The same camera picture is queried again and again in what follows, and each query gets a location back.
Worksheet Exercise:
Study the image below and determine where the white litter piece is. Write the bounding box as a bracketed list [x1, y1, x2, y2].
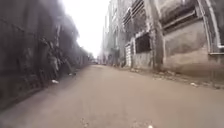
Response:
[50, 79, 60, 85]

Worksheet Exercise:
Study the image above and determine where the grey concrete building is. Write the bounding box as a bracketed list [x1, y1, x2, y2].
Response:
[99, 0, 224, 82]

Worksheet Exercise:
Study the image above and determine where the brown dirt road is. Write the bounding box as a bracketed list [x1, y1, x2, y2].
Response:
[0, 64, 224, 128]

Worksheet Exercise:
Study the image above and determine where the dark wall with graffiti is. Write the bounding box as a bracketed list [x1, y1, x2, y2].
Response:
[0, 0, 92, 111]

